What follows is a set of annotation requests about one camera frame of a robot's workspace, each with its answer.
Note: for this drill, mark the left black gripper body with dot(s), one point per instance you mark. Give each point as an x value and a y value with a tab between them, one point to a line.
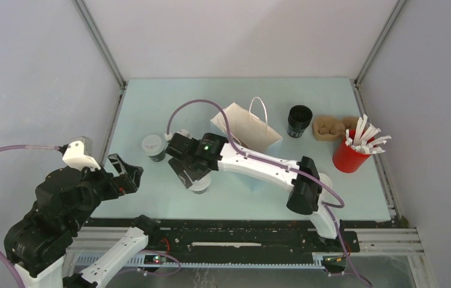
100	184

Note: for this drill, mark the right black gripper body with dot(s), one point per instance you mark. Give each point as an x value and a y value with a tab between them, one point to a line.
192	171

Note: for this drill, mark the black paper coffee cup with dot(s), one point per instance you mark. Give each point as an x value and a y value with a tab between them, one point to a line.
200	186

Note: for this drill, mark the light blue paper bag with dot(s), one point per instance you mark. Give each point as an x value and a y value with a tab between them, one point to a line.
247	129

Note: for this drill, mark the red cup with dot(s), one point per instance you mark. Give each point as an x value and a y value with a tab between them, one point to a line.
346	159

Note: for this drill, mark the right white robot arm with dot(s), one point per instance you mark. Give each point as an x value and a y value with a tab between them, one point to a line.
299	178

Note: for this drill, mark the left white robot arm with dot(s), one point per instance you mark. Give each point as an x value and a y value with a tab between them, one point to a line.
37	244

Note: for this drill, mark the white plastic lid on table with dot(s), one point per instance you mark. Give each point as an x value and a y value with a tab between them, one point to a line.
325	182

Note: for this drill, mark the brown cardboard cup carrier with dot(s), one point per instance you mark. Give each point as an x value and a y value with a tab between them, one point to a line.
329	128

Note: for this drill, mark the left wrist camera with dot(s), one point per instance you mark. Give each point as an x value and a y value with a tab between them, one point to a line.
77	155

